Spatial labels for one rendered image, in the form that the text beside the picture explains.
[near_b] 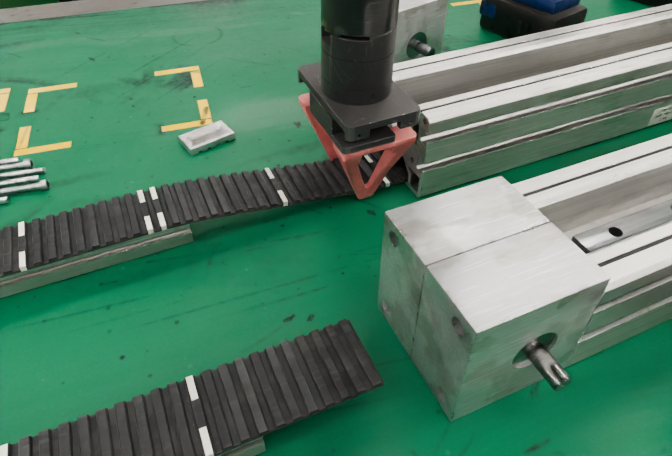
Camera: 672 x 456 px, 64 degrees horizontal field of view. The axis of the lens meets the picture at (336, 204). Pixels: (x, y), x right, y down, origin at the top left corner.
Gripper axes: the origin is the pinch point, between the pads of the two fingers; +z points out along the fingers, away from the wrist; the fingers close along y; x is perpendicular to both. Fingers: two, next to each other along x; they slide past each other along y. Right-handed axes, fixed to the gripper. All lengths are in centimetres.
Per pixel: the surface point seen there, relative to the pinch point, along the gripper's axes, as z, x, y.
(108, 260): 0.5, 22.1, -1.3
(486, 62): -6.8, -15.4, 2.5
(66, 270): 0.3, 25.2, -1.2
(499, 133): -4.1, -12.1, -4.8
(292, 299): 1.0, 10.2, -10.5
